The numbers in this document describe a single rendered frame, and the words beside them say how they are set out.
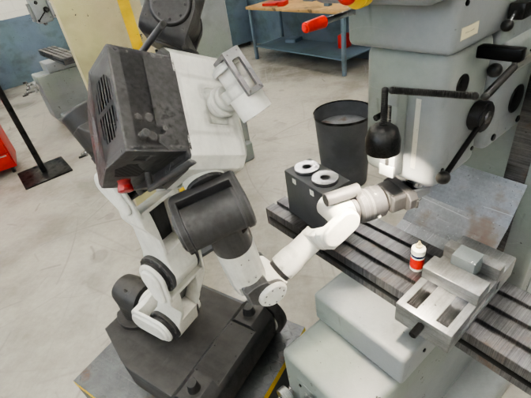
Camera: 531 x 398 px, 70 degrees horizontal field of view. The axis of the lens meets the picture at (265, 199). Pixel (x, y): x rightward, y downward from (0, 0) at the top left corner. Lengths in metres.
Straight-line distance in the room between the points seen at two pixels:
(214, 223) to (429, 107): 0.50
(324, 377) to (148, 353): 0.74
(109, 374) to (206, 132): 1.38
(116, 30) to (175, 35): 1.49
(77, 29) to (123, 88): 1.55
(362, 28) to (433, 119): 0.24
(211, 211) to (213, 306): 1.04
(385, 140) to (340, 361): 0.74
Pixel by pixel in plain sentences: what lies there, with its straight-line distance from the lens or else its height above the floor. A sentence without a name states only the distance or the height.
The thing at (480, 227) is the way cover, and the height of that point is 0.97.
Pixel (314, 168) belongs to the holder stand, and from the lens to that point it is 1.35.
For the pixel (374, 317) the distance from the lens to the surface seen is 1.23.
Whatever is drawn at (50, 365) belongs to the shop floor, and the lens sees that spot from 2.70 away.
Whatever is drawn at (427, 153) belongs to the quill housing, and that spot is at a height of 1.41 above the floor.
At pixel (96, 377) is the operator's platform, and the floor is 0.40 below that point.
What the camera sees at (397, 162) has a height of 1.38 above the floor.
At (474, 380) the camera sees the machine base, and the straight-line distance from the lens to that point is 1.98.
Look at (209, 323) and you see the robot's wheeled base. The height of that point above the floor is 0.57.
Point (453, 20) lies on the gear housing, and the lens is 0.77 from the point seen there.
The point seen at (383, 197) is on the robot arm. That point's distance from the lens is 1.01.
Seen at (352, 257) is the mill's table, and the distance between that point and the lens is 1.28.
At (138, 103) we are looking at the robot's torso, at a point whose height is 1.64.
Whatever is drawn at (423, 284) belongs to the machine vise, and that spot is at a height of 1.03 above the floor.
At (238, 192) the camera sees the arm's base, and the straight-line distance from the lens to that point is 0.73.
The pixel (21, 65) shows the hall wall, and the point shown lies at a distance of 9.61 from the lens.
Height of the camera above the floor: 1.86
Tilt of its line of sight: 35 degrees down
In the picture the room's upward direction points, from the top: 10 degrees counter-clockwise
